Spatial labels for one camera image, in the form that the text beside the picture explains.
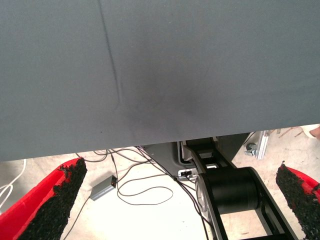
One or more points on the person's foot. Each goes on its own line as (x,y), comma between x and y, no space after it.
(313,131)

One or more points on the white plug adapter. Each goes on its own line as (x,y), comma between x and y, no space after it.
(186,173)

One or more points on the aluminium profile bar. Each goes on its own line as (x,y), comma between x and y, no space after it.
(263,145)

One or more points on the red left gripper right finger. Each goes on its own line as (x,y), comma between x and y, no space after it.
(302,200)

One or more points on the grey base housing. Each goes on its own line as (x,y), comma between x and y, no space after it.
(165,155)

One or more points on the dark base panel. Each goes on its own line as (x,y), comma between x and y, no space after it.
(231,146)

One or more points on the grey power adapter box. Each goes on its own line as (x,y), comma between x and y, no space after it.
(102,190)

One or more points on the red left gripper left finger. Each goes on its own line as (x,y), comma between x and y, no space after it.
(37,207)

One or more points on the caster wheel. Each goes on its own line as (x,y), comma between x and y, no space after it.
(250,148)

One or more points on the dark grey table cloth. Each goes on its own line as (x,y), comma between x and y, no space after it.
(75,75)

